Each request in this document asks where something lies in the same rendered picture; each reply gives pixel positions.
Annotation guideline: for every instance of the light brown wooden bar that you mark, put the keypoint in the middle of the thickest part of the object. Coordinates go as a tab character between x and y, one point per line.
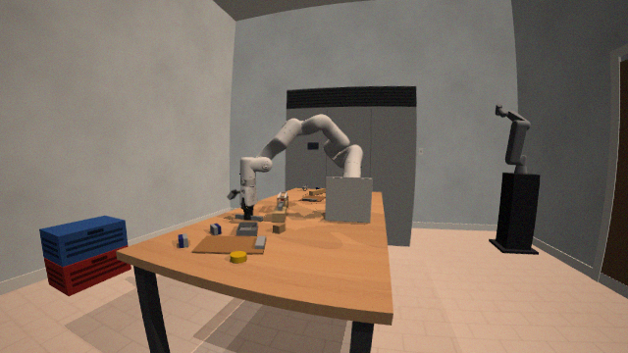
317	191

